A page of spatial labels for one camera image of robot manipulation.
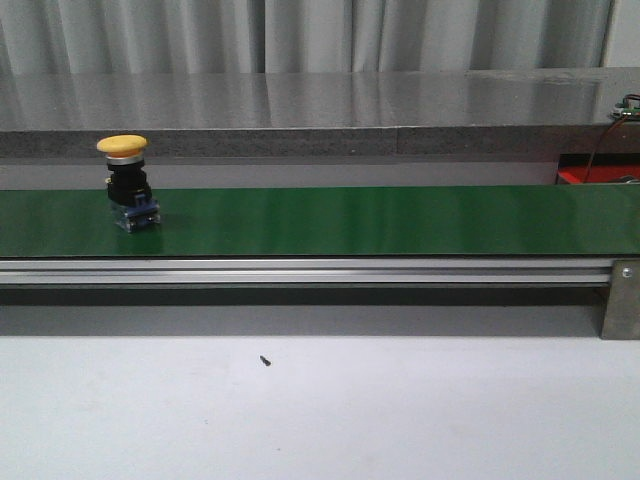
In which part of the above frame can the grey stone counter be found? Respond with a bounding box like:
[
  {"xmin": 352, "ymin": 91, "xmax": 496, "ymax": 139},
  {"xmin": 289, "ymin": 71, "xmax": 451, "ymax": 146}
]
[{"xmin": 1, "ymin": 68, "xmax": 639, "ymax": 159}]

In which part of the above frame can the green circuit board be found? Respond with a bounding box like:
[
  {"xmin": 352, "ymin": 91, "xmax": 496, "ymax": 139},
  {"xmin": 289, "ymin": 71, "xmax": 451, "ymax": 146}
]
[{"xmin": 609, "ymin": 94, "xmax": 640, "ymax": 121}]

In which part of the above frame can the red wire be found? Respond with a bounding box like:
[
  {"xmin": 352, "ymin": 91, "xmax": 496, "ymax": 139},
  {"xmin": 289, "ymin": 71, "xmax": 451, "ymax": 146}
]
[{"xmin": 585, "ymin": 93, "xmax": 640, "ymax": 185}]

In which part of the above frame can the green conveyor belt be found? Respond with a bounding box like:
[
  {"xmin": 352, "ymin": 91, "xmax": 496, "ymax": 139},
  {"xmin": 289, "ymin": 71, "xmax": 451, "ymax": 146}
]
[{"xmin": 1, "ymin": 184, "xmax": 639, "ymax": 257}]

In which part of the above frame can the aluminium conveyor side rail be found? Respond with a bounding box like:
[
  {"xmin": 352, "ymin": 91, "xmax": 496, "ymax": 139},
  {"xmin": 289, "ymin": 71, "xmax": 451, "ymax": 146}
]
[{"xmin": 1, "ymin": 257, "xmax": 614, "ymax": 286}]

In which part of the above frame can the yellow mushroom push button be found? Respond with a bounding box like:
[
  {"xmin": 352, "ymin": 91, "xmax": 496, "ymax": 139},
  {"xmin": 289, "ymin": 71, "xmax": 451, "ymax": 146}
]
[{"xmin": 96, "ymin": 134, "xmax": 161, "ymax": 233}]

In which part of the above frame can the red bin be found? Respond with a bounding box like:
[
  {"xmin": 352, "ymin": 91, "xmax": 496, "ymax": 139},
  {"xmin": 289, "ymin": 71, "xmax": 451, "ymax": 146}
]
[{"xmin": 556, "ymin": 153, "xmax": 639, "ymax": 184}]

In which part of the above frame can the metal conveyor support bracket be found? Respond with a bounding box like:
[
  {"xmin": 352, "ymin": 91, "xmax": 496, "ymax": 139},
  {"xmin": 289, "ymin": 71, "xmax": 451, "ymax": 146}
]
[{"xmin": 600, "ymin": 259, "xmax": 640, "ymax": 340}]

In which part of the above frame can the grey curtain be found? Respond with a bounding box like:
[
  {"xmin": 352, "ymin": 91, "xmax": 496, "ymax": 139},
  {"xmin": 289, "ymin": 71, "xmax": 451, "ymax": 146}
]
[{"xmin": 1, "ymin": 1, "xmax": 613, "ymax": 76}]

